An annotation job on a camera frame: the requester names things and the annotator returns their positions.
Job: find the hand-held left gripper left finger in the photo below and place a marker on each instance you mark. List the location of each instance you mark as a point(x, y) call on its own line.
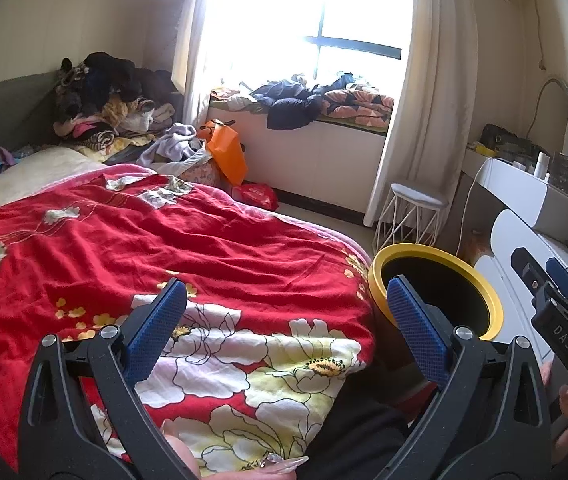
point(156, 330)

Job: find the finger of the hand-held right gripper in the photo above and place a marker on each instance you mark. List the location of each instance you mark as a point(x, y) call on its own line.
point(563, 282)
point(527, 272)

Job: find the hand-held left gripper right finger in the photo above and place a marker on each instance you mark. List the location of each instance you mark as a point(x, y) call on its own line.
point(413, 330)

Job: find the yellow trash bin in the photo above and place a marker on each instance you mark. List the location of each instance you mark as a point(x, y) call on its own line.
point(376, 285)

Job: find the person's left hand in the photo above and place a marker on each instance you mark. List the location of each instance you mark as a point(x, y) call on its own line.
point(184, 460)

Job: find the white scalloped drawer cabinet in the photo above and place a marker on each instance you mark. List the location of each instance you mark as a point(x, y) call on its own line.
point(508, 240)

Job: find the white vanity table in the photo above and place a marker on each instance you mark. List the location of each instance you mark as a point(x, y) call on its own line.
point(513, 185)

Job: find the red floral blanket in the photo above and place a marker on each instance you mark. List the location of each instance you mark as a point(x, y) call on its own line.
point(164, 240)

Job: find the white bottle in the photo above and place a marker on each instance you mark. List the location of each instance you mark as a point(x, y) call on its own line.
point(541, 165)

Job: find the person's black trousers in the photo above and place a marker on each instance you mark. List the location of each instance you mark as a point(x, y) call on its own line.
point(358, 430)

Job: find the small yellow item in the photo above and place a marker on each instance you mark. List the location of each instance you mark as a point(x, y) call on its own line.
point(483, 150)

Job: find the black bag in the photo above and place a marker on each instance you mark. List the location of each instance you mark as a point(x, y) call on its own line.
point(506, 140)

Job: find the floral laundry basket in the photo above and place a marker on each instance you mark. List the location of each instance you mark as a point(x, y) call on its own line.
point(204, 175)

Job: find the red plastic bag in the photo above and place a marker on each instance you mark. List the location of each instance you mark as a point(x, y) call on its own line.
point(256, 195)

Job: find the pale lilac garment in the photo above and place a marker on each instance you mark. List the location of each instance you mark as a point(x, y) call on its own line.
point(174, 145)

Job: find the cream thick curtain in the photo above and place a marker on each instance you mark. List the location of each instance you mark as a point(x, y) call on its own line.
point(433, 110)

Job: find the orange plastic bag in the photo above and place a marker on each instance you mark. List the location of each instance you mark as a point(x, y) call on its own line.
point(226, 152)

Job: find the beige bed sheet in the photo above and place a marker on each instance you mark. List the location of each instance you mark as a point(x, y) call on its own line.
point(39, 175)

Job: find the white window seat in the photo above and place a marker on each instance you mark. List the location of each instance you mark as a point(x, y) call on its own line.
point(314, 160)

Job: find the orange patterned quilt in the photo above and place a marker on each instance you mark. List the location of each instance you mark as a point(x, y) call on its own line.
point(358, 102)

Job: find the orange-red cloth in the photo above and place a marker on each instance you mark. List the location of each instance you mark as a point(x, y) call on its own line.
point(224, 94)

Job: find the dark puffer jacket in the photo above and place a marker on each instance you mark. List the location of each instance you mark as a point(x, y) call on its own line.
point(289, 110)

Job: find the pile of clothes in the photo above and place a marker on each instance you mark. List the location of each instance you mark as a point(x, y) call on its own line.
point(109, 80)

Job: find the grey headboard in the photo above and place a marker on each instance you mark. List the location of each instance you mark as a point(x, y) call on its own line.
point(9, 110)

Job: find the cream sheer curtain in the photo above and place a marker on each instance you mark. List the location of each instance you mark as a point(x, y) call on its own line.
point(194, 60)

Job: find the dark framed window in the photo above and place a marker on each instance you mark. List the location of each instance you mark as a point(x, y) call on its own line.
point(363, 46)

